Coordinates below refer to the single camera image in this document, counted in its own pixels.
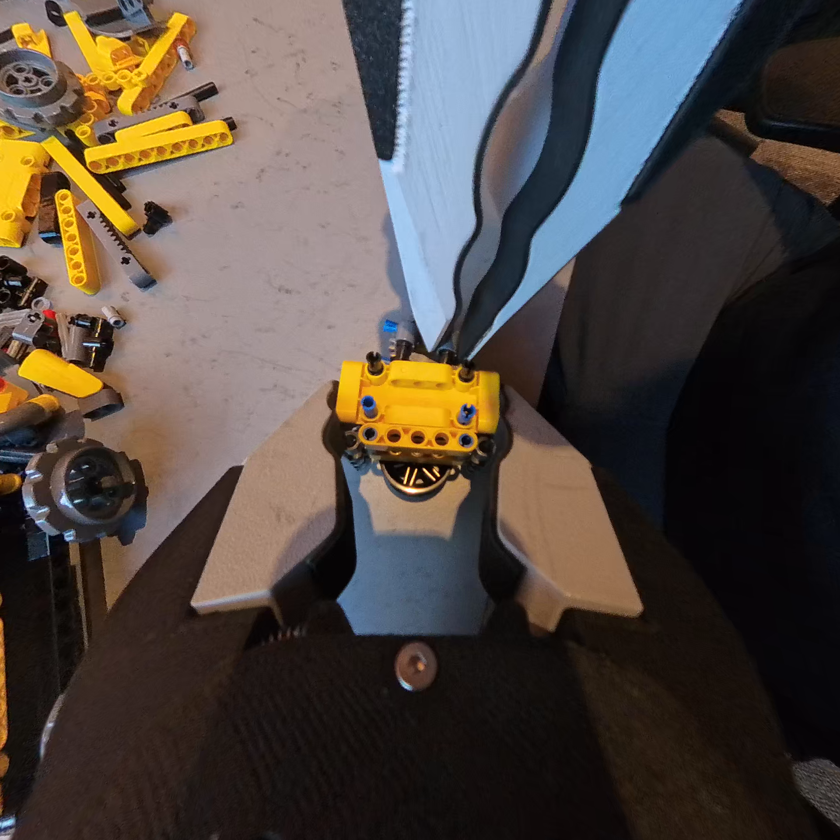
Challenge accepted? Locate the yellow curved panel piece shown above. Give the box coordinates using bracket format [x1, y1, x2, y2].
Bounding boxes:
[18, 349, 126, 421]

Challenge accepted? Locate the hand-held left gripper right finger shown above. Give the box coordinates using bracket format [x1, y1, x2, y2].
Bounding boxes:
[484, 386, 644, 635]

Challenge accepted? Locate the pile of loose building pieces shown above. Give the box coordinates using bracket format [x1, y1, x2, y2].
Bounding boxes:
[0, 0, 237, 473]

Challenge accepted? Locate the person's grey pants leg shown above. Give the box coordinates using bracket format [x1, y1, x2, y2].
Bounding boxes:
[545, 112, 840, 546]

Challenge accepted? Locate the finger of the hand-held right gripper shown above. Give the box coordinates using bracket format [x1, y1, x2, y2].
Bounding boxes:
[381, 0, 572, 355]
[453, 0, 746, 358]

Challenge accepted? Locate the black office chair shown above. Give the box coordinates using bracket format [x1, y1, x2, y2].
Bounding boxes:
[755, 36, 840, 135]

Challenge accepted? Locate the grey wheel hub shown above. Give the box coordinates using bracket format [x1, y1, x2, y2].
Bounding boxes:
[0, 47, 86, 130]

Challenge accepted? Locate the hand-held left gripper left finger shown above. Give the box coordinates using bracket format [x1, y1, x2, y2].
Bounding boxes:
[190, 381, 360, 626]

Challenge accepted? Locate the grey gear block assembly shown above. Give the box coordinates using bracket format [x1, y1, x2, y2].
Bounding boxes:
[379, 317, 460, 363]

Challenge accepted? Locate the yellow frame block assembly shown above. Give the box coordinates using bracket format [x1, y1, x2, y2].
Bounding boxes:
[336, 351, 503, 496]

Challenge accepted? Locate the light grey desk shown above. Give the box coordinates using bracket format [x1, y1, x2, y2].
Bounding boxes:
[0, 0, 572, 614]

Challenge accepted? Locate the grey toothed rack piece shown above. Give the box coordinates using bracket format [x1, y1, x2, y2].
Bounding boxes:
[77, 200, 158, 291]

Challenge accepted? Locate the person's black top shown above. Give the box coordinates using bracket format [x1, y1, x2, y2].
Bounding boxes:
[663, 249, 840, 762]

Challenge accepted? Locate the yellow black toy vehicle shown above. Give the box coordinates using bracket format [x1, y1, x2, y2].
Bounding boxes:
[0, 436, 150, 821]

